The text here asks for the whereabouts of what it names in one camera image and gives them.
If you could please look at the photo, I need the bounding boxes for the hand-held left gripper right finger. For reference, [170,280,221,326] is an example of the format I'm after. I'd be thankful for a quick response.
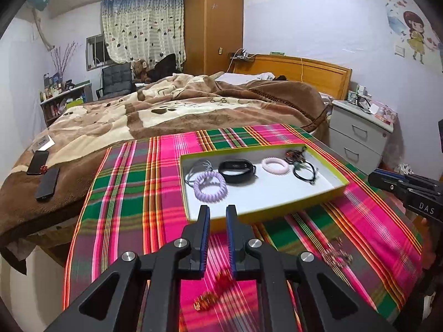
[226,205,397,332]

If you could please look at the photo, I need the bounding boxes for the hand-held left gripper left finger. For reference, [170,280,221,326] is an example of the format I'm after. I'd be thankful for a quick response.
[45,205,211,332]

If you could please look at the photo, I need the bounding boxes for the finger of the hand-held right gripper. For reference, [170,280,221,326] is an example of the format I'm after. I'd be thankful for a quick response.
[368,172,416,203]
[376,169,441,188]

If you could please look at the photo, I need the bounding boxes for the red bow hair clip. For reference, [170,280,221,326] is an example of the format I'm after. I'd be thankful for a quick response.
[215,271,233,290]

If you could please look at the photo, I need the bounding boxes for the yellow-green shallow box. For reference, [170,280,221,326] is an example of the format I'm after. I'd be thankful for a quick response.
[179,143,347,233]

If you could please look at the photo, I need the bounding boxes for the lilac spiral hair tie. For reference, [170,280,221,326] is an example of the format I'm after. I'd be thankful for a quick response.
[194,171,228,202]

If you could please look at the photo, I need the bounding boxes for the red gold hair clip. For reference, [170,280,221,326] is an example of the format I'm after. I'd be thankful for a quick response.
[193,292,217,312]

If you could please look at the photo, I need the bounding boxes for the black wristband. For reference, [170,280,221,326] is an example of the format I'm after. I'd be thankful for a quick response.
[218,159,257,185]

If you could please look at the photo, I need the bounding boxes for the grey elastic hair tie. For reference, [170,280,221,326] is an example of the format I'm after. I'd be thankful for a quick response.
[185,159,213,184]

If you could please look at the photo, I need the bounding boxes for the black elastic hair tie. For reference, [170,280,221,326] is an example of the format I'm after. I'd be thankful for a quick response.
[292,162,318,186]

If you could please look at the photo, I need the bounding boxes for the pale pink spiral hair tie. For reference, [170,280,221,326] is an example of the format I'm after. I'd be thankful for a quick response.
[262,157,290,177]

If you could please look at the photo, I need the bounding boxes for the rhinestone hair clip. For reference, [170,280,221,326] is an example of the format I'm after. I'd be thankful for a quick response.
[321,245,354,269]

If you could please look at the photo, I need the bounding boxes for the brown beaded hair tie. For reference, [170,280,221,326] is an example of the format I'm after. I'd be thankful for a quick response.
[284,148,308,165]

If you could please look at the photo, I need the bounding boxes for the grey nightstand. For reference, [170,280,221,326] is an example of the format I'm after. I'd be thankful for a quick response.
[327,100,395,173]

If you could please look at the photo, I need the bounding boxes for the clutter on nightstand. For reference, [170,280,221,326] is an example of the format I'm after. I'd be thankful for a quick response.
[348,85,398,125]

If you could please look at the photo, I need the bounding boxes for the pink green plaid tablecloth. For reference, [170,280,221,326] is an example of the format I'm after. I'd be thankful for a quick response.
[62,124,424,324]

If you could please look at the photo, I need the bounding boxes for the wooden bed headboard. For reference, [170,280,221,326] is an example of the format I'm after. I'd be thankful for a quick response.
[232,53,353,101]

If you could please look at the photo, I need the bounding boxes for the brown cream blanket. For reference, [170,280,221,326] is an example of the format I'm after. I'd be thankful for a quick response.
[0,72,329,274]

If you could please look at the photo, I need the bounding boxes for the white pillow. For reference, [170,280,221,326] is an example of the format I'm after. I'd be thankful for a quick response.
[216,72,275,84]

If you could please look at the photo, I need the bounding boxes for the plain black phone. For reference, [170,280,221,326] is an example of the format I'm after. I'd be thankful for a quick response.
[35,167,61,203]

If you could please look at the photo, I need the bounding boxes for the black bag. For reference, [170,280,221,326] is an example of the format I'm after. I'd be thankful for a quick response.
[149,53,182,80]

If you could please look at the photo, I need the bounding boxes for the brown teddy bear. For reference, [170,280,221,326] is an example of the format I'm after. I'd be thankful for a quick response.
[132,59,153,84]

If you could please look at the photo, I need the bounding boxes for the black office chair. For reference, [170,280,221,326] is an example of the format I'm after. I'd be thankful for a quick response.
[96,66,135,102]

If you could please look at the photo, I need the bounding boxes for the black phone with red charm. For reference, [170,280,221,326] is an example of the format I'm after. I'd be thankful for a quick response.
[27,150,50,176]

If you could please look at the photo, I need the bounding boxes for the bedside shelf with power strip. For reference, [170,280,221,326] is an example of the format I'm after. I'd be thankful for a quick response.
[228,49,257,61]

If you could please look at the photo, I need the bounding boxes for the white booklet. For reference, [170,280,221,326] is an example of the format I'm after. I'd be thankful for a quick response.
[32,136,56,153]

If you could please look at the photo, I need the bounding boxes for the desk with shelves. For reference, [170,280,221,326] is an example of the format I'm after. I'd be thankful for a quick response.
[40,83,94,127]

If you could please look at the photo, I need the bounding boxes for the row of bottles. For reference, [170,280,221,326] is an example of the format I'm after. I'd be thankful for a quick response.
[40,72,75,101]

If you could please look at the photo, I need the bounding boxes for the window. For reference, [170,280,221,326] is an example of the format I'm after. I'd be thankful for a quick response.
[85,35,111,72]

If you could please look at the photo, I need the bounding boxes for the wooden wardrobe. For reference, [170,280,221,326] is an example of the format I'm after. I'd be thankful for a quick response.
[183,0,244,77]

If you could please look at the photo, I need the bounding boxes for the heart print curtain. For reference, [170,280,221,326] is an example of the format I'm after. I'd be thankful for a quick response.
[100,0,186,64]

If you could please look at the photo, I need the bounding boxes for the purple branches in vase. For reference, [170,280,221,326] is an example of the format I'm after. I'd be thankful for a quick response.
[50,41,78,84]

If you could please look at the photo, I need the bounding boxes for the air conditioner pipe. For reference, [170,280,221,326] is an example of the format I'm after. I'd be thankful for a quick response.
[33,9,56,51]

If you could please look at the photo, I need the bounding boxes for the blue leaf wall sticker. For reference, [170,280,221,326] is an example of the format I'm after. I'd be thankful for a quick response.
[334,0,443,64]

